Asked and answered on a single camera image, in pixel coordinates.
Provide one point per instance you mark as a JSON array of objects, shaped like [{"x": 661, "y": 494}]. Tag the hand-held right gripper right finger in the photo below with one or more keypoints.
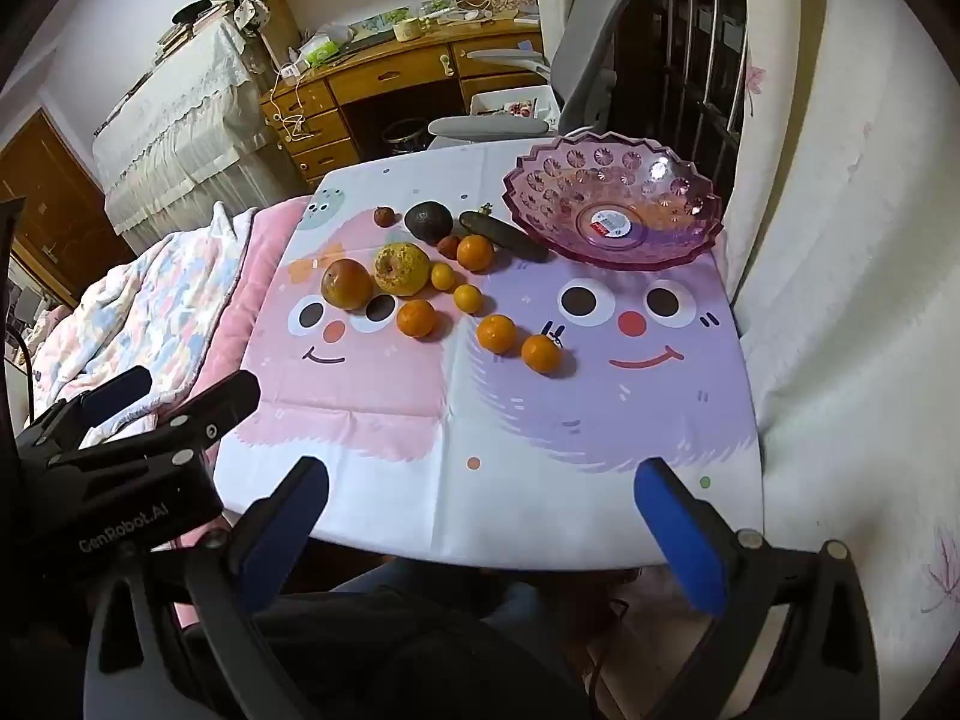
[{"x": 679, "y": 540}]

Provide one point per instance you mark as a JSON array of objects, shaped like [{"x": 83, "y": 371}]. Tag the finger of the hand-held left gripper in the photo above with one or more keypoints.
[
  {"x": 217, "y": 405},
  {"x": 112, "y": 394}
]

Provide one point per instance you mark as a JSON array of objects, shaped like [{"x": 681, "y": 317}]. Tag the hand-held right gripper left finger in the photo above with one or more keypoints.
[{"x": 285, "y": 532}]

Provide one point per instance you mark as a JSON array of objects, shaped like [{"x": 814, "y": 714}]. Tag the red apple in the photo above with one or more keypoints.
[{"x": 346, "y": 283}]

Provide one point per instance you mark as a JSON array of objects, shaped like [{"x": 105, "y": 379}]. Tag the orange mandarin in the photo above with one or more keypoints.
[
  {"x": 496, "y": 334},
  {"x": 416, "y": 318},
  {"x": 475, "y": 253},
  {"x": 541, "y": 353}
]

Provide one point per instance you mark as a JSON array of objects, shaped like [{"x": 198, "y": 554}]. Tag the yellow-green apple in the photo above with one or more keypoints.
[{"x": 402, "y": 268}]

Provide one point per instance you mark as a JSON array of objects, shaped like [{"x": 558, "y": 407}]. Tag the small yellow citrus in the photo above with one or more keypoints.
[
  {"x": 469, "y": 298},
  {"x": 442, "y": 275}
]

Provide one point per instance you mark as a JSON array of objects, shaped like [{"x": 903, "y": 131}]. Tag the dark avocado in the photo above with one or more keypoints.
[{"x": 428, "y": 220}]

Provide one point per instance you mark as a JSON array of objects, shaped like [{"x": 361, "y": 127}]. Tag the pink plastic bowl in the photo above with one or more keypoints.
[{"x": 615, "y": 199}]

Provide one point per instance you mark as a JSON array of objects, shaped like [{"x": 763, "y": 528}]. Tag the pink blanket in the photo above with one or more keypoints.
[{"x": 247, "y": 315}]

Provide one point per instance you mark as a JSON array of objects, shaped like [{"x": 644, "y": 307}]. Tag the pastel floral quilt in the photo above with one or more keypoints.
[{"x": 150, "y": 300}]

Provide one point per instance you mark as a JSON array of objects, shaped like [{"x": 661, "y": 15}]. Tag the cartoon face printed tablecloth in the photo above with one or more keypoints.
[{"x": 525, "y": 450}]

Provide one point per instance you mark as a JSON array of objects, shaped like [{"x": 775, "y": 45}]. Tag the brown wooden door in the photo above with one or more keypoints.
[{"x": 52, "y": 202}]

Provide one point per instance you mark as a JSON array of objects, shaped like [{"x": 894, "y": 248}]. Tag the small brown round fruit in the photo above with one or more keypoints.
[{"x": 384, "y": 216}]

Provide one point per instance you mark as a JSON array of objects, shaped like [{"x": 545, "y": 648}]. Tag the white lace covered cabinet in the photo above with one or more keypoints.
[{"x": 180, "y": 127}]

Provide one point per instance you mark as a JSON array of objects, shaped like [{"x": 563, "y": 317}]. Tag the small red round fruit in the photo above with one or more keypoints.
[{"x": 448, "y": 244}]

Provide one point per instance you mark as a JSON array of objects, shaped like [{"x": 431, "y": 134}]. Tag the dark waste bin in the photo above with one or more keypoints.
[{"x": 405, "y": 136}]

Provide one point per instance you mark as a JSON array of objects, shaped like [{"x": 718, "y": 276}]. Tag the dark green cucumber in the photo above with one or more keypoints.
[{"x": 502, "y": 234}]

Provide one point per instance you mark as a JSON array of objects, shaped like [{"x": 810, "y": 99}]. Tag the white floral curtain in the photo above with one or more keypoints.
[
  {"x": 847, "y": 240},
  {"x": 547, "y": 0}
]

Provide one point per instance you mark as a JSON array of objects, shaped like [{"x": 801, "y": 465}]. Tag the green tissue pack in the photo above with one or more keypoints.
[{"x": 321, "y": 54}]

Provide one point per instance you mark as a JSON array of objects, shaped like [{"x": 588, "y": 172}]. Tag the wooden desk with drawers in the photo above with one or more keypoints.
[{"x": 390, "y": 75}]

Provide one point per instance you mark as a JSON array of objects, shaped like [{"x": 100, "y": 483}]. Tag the white patterned bag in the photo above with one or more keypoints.
[{"x": 250, "y": 15}]

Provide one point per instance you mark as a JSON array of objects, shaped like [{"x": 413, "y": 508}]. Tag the pale mug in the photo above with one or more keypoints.
[{"x": 406, "y": 30}]

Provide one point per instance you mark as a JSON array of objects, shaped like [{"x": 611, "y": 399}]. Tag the white storage box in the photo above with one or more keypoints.
[{"x": 510, "y": 101}]

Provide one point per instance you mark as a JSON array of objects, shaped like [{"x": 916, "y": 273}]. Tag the metal window grille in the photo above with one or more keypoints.
[{"x": 690, "y": 52}]

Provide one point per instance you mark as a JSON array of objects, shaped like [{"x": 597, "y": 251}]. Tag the grey office chair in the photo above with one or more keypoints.
[{"x": 585, "y": 52}]

